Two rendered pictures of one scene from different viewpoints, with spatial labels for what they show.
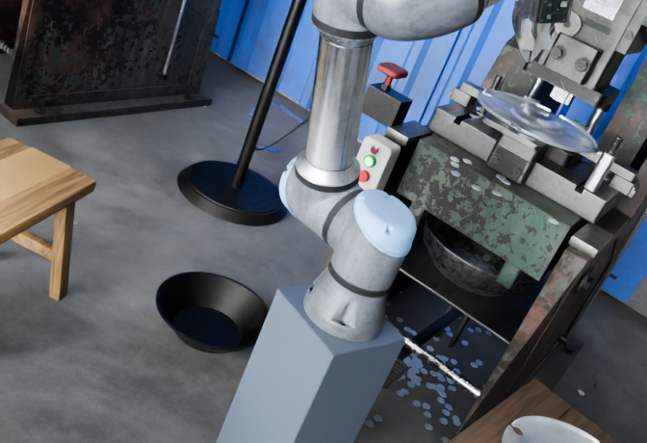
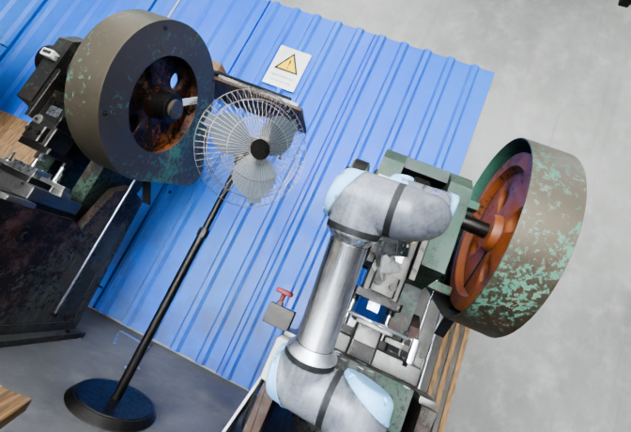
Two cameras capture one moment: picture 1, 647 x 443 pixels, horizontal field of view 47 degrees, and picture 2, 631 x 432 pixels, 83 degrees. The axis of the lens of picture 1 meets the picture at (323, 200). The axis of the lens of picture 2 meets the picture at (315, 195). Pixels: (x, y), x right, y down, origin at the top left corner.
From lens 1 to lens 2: 71 cm
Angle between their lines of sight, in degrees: 42
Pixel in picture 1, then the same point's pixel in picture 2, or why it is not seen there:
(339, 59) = (352, 256)
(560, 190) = (393, 365)
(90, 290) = not seen: outside the picture
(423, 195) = not seen: hidden behind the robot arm
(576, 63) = (388, 285)
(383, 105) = (281, 316)
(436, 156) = not seen: hidden behind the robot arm
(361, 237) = (363, 411)
